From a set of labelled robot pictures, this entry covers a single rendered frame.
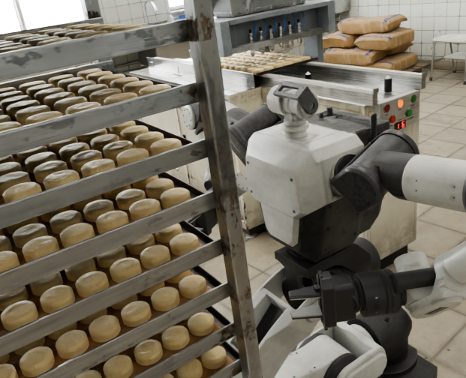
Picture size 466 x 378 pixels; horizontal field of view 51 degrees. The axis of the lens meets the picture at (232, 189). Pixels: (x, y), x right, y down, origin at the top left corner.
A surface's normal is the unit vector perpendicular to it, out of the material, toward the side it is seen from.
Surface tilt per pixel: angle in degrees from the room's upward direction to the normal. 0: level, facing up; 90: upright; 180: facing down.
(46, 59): 90
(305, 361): 11
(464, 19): 90
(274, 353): 90
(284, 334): 108
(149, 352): 0
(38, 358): 0
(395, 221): 90
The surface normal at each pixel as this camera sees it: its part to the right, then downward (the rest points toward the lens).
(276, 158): -0.67, -0.41
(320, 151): 0.27, -0.50
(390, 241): 0.55, 0.28
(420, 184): -0.79, 0.22
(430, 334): -0.13, -0.91
